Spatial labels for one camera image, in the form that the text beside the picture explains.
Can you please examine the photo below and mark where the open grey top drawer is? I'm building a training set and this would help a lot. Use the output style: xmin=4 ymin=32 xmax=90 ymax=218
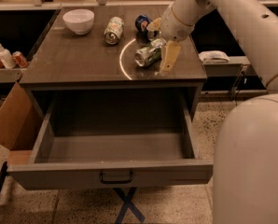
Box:
xmin=7 ymin=93 xmax=214 ymax=191

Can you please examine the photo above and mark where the brown cardboard box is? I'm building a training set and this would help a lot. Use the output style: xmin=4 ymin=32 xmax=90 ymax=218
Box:
xmin=0 ymin=81 xmax=43 ymax=166

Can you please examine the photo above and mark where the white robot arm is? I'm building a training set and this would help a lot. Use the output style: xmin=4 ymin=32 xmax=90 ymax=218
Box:
xmin=148 ymin=0 xmax=278 ymax=224

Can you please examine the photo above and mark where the white soap dispenser bottle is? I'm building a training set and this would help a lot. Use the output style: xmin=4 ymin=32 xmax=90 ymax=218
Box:
xmin=0 ymin=44 xmax=16 ymax=69

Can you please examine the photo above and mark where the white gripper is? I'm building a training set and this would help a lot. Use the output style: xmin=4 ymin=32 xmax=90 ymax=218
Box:
xmin=146 ymin=6 xmax=194 ymax=75

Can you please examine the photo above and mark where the white ceramic bowl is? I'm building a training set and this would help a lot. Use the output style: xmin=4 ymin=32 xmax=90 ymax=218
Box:
xmin=63 ymin=9 xmax=94 ymax=35

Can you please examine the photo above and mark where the red soda can right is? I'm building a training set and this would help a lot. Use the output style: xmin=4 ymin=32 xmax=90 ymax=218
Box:
xmin=12 ymin=51 xmax=29 ymax=68

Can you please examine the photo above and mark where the blue pepsi can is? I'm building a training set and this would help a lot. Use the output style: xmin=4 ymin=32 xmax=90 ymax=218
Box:
xmin=135 ymin=15 xmax=160 ymax=41

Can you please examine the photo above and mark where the white folded cloth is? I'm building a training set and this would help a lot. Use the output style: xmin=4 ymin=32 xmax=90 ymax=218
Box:
xmin=199 ymin=50 xmax=229 ymax=63

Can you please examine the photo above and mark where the grey drawer cabinet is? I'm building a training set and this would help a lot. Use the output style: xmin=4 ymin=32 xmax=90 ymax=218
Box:
xmin=21 ymin=6 xmax=206 ymax=124

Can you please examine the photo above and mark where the pale green soda can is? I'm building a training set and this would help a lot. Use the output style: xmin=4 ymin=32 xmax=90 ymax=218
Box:
xmin=104 ymin=17 xmax=124 ymax=45

